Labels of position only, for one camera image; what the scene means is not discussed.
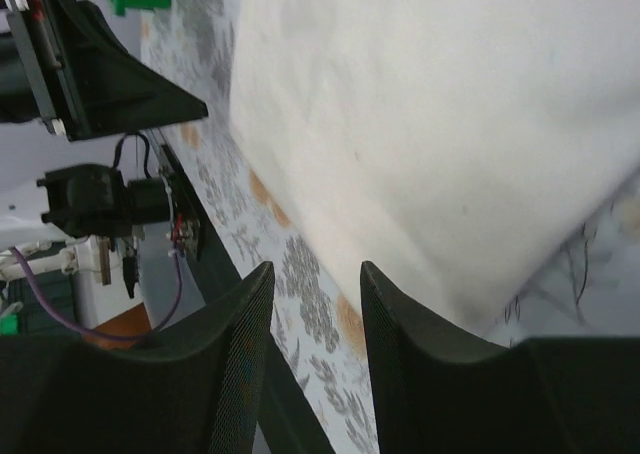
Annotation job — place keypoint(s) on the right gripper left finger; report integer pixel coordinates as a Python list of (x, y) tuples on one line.
[(194, 387)]

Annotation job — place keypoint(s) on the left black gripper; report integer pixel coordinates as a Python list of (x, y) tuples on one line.
[(62, 65)]

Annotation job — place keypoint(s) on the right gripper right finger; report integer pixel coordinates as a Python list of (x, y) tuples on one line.
[(440, 389)]

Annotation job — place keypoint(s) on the cream white t shirt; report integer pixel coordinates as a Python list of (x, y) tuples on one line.
[(453, 143)]

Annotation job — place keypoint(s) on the floral patterned table mat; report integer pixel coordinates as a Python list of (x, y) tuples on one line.
[(590, 287)]

